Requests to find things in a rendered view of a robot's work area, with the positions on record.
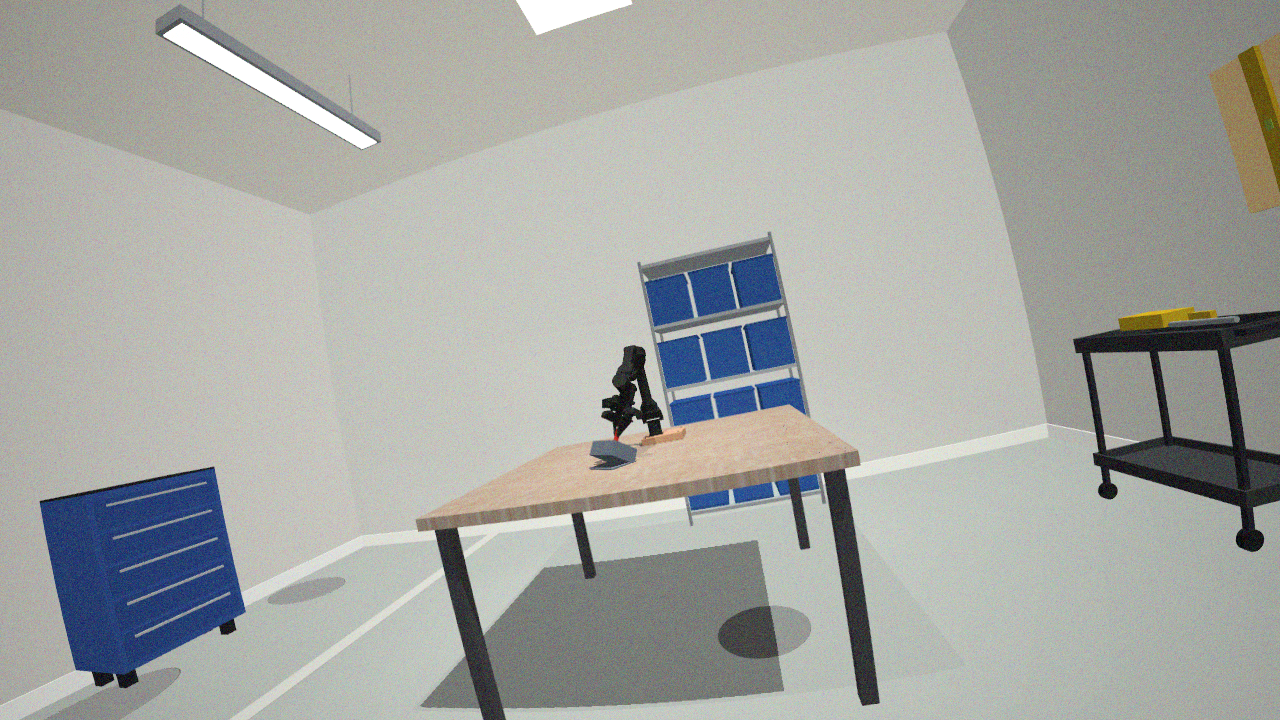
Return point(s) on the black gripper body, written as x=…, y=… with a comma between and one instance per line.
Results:
x=627, y=411

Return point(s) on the grey sloped panel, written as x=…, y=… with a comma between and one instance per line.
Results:
x=613, y=452

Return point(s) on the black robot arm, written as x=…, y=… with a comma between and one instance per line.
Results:
x=632, y=368

